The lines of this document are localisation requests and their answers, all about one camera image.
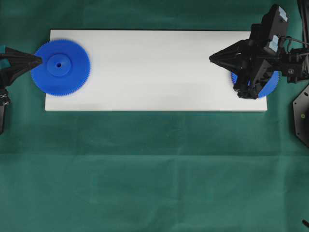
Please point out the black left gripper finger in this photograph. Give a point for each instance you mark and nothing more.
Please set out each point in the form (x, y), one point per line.
(17, 56)
(10, 74)

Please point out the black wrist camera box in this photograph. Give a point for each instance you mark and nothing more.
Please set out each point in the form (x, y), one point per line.
(267, 34)

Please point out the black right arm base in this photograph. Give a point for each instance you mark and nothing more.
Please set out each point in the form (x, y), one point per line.
(301, 116)

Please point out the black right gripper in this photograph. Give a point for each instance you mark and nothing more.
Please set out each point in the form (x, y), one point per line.
(253, 66)

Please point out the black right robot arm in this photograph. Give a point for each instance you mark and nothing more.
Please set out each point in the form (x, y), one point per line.
(293, 64)

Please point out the white rectangular board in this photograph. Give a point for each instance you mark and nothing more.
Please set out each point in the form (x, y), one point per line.
(154, 70)

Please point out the small blue gear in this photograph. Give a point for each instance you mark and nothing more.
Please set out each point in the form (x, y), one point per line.
(269, 87)

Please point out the large blue gear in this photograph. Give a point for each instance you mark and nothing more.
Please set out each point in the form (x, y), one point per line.
(65, 67)

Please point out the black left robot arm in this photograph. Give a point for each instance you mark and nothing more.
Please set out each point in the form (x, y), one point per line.
(13, 63)

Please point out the green table cloth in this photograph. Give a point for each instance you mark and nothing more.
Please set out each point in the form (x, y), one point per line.
(152, 171)

